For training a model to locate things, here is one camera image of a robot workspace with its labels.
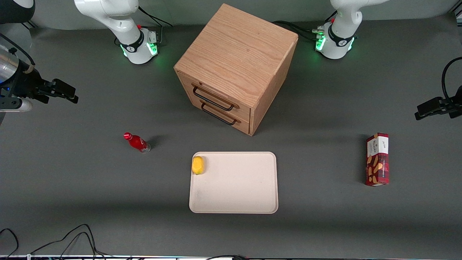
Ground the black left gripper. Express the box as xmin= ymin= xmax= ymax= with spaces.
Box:
xmin=414 ymin=85 xmax=462 ymax=121

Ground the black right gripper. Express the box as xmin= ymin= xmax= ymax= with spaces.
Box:
xmin=0 ymin=69 xmax=79 ymax=104

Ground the black metal drawer handle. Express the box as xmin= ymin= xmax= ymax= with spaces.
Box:
xmin=192 ymin=85 xmax=235 ymax=112
xmin=201 ymin=102 xmax=238 ymax=126

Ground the wooden drawer cabinet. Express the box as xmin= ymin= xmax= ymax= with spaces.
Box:
xmin=174 ymin=3 xmax=299 ymax=137

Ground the red snack box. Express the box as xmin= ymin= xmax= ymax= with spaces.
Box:
xmin=365 ymin=133 xmax=390 ymax=187

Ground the red bottle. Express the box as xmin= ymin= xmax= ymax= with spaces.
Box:
xmin=123 ymin=132 xmax=151 ymax=154

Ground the yellow toy lemon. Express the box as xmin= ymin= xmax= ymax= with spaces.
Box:
xmin=192 ymin=156 xmax=205 ymax=176

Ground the beige plastic tray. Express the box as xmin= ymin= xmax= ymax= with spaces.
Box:
xmin=189 ymin=151 xmax=279 ymax=214

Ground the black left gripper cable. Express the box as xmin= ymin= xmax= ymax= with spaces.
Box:
xmin=442 ymin=57 xmax=462 ymax=102

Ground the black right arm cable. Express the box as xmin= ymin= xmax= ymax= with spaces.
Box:
xmin=0 ymin=32 xmax=36 ymax=67

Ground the black right base cable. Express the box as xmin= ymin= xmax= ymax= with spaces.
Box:
xmin=138 ymin=5 xmax=174 ymax=28

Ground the black base cable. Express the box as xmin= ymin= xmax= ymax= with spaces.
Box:
xmin=138 ymin=5 xmax=174 ymax=28
xmin=285 ymin=25 xmax=320 ymax=42
xmin=273 ymin=21 xmax=320 ymax=36

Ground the black floor cable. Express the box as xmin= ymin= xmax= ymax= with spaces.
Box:
xmin=29 ymin=224 xmax=109 ymax=260
xmin=0 ymin=228 xmax=19 ymax=259
xmin=205 ymin=254 xmax=250 ymax=260
xmin=58 ymin=231 xmax=107 ymax=260

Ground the black left base cable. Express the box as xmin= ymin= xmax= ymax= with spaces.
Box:
xmin=285 ymin=25 xmax=320 ymax=42
xmin=273 ymin=21 xmax=320 ymax=36

